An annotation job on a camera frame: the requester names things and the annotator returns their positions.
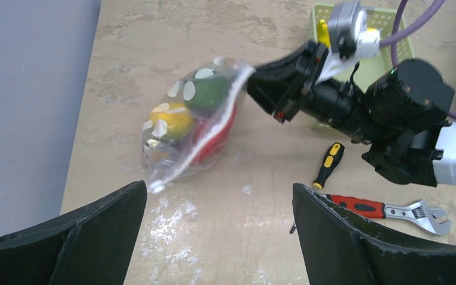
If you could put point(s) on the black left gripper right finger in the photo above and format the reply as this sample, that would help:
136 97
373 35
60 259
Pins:
342 247

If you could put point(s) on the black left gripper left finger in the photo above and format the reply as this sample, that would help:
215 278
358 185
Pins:
90 245

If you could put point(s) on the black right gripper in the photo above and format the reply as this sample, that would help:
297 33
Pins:
401 104

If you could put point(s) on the green bell pepper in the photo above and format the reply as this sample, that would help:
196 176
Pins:
206 95

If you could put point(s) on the clear dotted zip top bag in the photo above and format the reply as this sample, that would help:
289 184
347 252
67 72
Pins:
166 161

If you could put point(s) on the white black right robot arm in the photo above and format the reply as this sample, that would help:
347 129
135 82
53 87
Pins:
429 161

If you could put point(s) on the black hammer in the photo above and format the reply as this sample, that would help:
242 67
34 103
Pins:
292 229

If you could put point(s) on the yellow banana bunch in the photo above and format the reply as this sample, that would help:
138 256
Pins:
324 33

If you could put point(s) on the yellow black screwdriver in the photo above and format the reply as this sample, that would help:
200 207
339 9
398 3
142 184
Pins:
330 161

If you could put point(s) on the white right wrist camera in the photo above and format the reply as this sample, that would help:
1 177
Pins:
336 63

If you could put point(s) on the red handled adjustable wrench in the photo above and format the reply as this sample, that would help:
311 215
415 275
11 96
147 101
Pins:
417 213

